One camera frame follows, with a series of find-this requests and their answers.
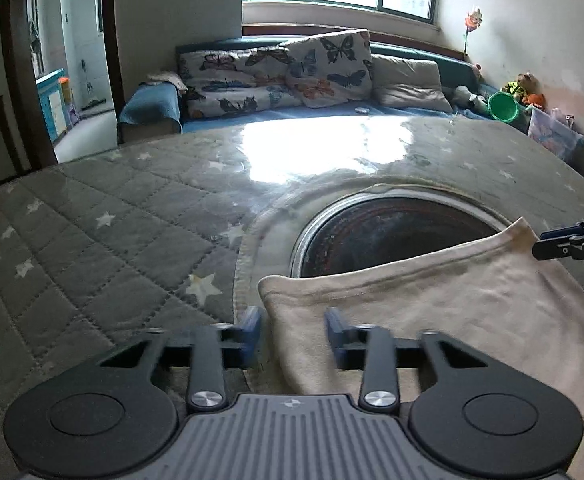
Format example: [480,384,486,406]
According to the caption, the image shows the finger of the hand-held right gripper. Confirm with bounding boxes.
[540,210,584,241]
[533,234,584,267]

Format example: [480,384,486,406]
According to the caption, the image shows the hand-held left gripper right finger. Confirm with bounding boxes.
[324,308,490,413]

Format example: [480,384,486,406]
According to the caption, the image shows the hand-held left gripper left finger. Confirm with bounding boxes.
[97,306,265,411]

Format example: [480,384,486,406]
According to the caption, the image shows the cream cloth garment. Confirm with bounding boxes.
[258,217,584,480]

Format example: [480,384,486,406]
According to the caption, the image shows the clear plastic storage box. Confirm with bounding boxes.
[527,107,584,161]

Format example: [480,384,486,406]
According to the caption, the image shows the round black induction cooktop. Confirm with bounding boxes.
[289,191,510,281]

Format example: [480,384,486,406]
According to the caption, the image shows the green bucket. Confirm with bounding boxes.
[488,91,520,122]

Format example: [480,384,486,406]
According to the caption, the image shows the grey plush toy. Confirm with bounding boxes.
[454,85,490,113]

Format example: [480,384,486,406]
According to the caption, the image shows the teal sofa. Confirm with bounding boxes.
[117,35,533,146]

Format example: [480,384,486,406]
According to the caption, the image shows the plain beige cushion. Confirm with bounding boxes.
[372,54,454,113]

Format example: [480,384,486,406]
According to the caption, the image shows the artificial flower decoration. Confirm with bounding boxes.
[462,6,484,56]

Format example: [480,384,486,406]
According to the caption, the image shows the blue sofa blanket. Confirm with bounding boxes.
[118,82,183,136]

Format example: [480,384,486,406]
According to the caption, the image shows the long butterfly print cushion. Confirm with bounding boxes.
[177,46,303,118]

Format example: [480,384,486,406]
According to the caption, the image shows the beige towel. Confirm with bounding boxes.
[147,71,188,93]

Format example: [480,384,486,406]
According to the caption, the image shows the square butterfly print cushion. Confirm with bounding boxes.
[279,30,373,108]

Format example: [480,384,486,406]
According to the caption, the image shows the blue kitchen cabinet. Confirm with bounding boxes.
[36,67,69,143]

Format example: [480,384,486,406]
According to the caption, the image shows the hanging cloths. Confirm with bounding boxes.
[28,20,43,68]

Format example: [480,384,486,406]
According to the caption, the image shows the dark wooden door frame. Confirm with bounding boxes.
[0,0,125,171]

